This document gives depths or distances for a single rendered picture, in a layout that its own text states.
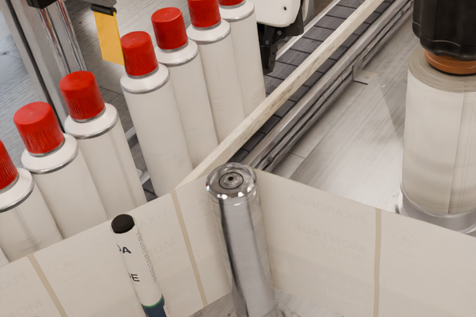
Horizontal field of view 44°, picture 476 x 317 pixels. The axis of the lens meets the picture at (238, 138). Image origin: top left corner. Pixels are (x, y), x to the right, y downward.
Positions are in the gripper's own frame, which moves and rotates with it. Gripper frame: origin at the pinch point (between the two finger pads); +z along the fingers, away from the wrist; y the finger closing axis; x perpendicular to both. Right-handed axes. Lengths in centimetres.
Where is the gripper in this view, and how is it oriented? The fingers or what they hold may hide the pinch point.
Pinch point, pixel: (263, 58)
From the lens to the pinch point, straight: 78.4
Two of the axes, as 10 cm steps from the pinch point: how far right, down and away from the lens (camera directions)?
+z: -0.7, 9.2, 4.0
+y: 8.1, 2.8, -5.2
